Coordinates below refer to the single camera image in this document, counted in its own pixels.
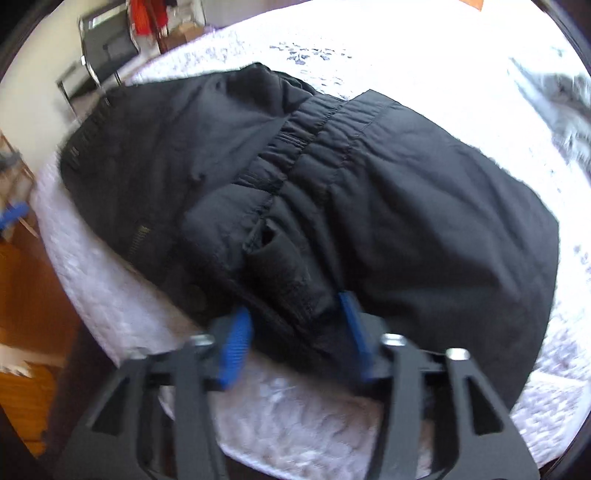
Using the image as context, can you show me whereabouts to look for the cardboard box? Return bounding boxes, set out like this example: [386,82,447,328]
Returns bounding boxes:
[163,23,205,49]

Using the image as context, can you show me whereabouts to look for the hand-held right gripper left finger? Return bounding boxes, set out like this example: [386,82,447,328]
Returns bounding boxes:
[54,305,254,480]

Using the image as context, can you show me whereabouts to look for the white patterned bed blanket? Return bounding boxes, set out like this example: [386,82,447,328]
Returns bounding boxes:
[30,0,591,470]

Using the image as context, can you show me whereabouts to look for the black metal frame chair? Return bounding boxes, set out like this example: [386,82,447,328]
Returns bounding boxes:
[56,4,141,121]

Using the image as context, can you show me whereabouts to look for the black pants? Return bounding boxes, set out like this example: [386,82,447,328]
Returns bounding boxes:
[59,63,560,411]

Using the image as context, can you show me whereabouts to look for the blue object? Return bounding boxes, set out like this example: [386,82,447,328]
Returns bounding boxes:
[0,202,30,229]

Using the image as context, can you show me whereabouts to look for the red hanging clothes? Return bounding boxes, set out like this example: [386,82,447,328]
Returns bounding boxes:
[130,0,171,38]

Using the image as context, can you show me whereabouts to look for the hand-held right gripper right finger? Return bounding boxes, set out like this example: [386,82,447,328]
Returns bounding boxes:
[336,291,542,480]

